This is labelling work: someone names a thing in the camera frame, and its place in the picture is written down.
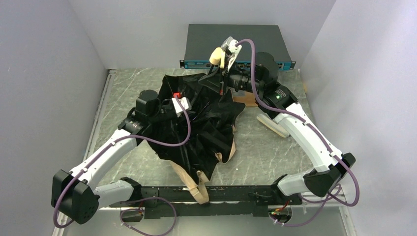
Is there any beige folding umbrella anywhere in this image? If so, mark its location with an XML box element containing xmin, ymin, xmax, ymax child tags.
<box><xmin>149</xmin><ymin>73</ymin><xmax>246</xmax><ymax>204</ymax></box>

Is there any beige umbrella case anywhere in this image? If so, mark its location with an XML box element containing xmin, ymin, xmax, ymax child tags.
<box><xmin>257</xmin><ymin>114</ymin><xmax>290</xmax><ymax>138</ymax></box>

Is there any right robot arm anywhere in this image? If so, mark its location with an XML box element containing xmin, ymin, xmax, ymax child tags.
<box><xmin>199</xmin><ymin>47</ymin><xmax>359</xmax><ymax>197</ymax></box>

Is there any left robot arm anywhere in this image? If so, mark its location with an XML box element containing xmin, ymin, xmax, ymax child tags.
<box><xmin>51</xmin><ymin>90</ymin><xmax>190</xmax><ymax>229</ymax></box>

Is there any wooden board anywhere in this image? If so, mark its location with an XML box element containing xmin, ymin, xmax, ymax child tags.
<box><xmin>232</xmin><ymin>90</ymin><xmax>258</xmax><ymax>107</ymax></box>

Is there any grey network switch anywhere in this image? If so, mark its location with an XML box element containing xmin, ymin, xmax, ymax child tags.
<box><xmin>180</xmin><ymin>24</ymin><xmax>296</xmax><ymax>70</ymax></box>

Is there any white aluminium table rail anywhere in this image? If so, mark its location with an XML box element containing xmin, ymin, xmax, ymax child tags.
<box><xmin>81</xmin><ymin>69</ymin><xmax>117</xmax><ymax>164</ymax></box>

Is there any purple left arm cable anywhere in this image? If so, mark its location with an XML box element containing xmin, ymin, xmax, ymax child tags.
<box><xmin>53</xmin><ymin>101</ymin><xmax>192</xmax><ymax>236</ymax></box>

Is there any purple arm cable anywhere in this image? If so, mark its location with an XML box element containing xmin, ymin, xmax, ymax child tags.
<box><xmin>236</xmin><ymin>39</ymin><xmax>360</xmax><ymax>228</ymax></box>
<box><xmin>53</xmin><ymin>101</ymin><xmax>192</xmax><ymax>236</ymax></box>

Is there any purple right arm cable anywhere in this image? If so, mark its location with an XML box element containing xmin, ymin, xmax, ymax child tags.
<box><xmin>236</xmin><ymin>39</ymin><xmax>360</xmax><ymax>228</ymax></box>

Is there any aluminium front frame rail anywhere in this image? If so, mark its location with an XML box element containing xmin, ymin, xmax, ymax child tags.
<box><xmin>52</xmin><ymin>187</ymin><xmax>359</xmax><ymax>236</ymax></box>

